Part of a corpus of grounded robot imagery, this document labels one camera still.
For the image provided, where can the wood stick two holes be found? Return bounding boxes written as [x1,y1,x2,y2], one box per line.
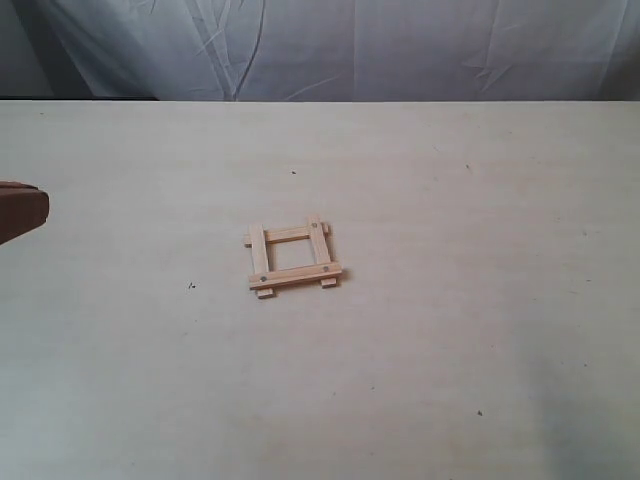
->
[307,214,337,273]

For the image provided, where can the wood stick with magnets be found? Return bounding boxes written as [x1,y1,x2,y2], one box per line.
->
[248,262,343,290]

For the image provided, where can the plain light wood stick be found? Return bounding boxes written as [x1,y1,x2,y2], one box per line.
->
[249,224,270,276]

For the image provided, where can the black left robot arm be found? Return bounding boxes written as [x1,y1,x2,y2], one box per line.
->
[0,181,50,245]

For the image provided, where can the wood stick end piece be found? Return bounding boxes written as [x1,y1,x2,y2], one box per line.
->
[243,222,331,248]

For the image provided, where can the white backdrop cloth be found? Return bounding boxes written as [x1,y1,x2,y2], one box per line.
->
[1,1,639,102]

